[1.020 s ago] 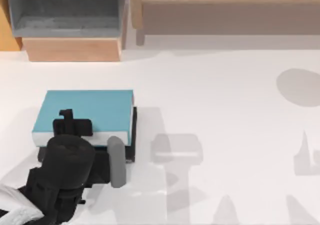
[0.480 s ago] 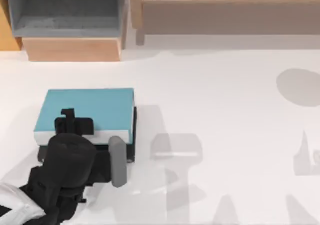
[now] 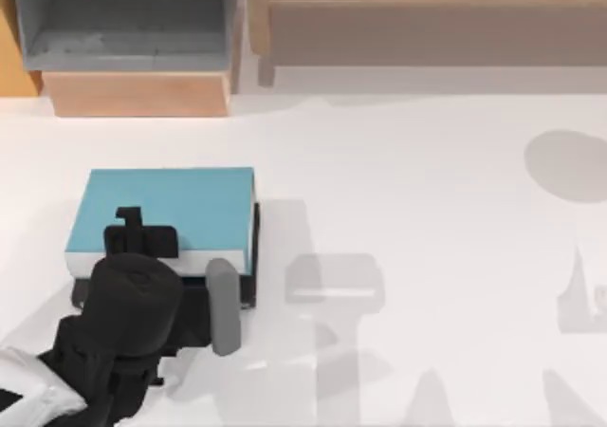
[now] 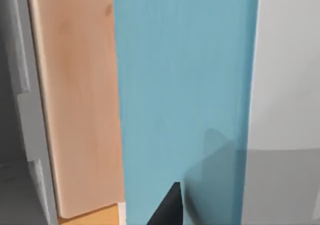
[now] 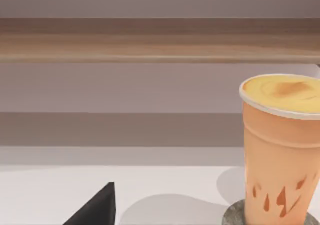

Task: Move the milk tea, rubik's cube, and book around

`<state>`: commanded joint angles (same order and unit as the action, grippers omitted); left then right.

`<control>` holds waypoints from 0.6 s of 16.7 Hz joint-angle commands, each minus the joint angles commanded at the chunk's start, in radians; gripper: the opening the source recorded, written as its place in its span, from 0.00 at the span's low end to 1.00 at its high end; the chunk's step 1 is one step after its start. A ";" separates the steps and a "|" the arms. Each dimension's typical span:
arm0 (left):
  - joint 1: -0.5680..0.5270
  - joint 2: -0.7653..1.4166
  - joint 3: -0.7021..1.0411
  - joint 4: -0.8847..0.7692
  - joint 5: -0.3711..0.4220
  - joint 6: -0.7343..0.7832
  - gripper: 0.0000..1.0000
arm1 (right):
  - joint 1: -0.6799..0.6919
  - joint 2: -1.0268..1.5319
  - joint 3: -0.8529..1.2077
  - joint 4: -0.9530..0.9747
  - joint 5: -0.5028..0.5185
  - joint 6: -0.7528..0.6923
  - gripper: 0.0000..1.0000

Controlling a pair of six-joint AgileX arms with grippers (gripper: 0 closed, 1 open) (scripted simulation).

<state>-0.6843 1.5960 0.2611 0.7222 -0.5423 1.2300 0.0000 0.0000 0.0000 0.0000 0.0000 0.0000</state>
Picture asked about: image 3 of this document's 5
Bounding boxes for wooden open shelves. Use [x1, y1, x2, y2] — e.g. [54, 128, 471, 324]
[245, 0, 607, 88]

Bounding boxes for grey drawer inside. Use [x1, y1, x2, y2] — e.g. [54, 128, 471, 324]
[12, 0, 234, 73]

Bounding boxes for blue book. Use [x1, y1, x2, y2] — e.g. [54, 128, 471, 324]
[63, 166, 260, 277]

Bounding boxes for pale wooden drawer front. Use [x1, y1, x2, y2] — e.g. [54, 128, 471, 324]
[42, 69, 232, 118]

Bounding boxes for wooden cupboard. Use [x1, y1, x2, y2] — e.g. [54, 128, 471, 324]
[0, 0, 248, 100]

